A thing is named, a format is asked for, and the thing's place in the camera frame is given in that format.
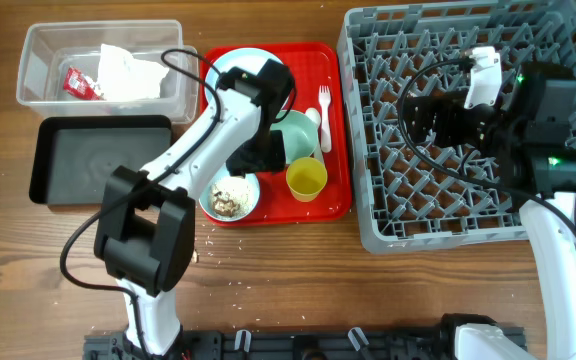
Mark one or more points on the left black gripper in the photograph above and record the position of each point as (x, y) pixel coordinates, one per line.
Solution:
(239, 160)

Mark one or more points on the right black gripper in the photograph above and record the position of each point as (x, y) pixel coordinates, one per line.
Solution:
(427, 120)

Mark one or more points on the green bowl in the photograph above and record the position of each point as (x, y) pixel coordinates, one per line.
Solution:
(299, 135)

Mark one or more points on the yellow cup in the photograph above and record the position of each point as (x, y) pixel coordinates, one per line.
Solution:
(306, 177)

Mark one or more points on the rice and food scraps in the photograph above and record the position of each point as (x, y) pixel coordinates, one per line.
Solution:
(231, 197)

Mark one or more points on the light blue bowl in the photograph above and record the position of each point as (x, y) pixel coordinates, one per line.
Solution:
(223, 172)

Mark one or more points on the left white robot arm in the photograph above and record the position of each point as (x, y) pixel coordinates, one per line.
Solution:
(146, 223)

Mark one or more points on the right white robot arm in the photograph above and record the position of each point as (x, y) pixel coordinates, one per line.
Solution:
(529, 139)

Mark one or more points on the grey dishwasher rack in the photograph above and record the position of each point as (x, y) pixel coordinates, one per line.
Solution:
(404, 204)

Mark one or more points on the black food waste tray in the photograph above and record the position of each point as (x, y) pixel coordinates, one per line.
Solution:
(74, 156)

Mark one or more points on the clear plastic waste bin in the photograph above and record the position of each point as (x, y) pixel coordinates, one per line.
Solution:
(51, 49)

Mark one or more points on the white plastic spoon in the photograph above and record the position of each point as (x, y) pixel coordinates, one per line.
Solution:
(315, 118)

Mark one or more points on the red serving tray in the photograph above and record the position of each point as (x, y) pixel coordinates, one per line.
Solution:
(313, 64)

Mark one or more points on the pink plastic fork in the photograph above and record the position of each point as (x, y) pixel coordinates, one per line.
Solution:
(324, 98)

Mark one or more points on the light blue plate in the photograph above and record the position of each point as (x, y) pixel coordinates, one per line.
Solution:
(243, 57)

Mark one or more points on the crumpled white napkin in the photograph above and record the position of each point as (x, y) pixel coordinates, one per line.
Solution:
(122, 77)

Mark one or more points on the red sauce packet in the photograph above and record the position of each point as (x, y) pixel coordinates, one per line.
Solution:
(81, 86)

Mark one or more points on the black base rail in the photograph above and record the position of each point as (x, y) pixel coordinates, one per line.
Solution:
(285, 346)

